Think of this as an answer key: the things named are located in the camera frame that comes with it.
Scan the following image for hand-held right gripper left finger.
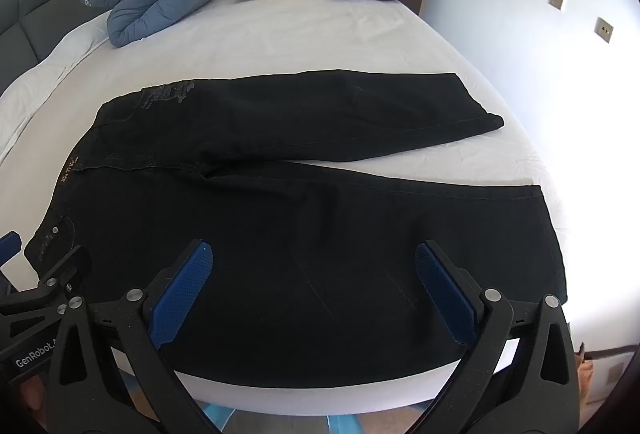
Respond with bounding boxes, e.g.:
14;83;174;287
47;239;236;434

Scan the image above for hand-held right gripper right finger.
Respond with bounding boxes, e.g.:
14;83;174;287
414;240;581;434

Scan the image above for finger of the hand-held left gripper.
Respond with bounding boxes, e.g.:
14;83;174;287
30;244;96;310
0;231;24;290

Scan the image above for black pants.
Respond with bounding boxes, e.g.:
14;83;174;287
24;70;569;387

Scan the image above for light blue plastic item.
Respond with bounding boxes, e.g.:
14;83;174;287
199;403;351;434

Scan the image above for white pillow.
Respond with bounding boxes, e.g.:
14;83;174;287
0;10;115;161

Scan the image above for white bed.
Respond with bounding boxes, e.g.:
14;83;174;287
0;0;586;415

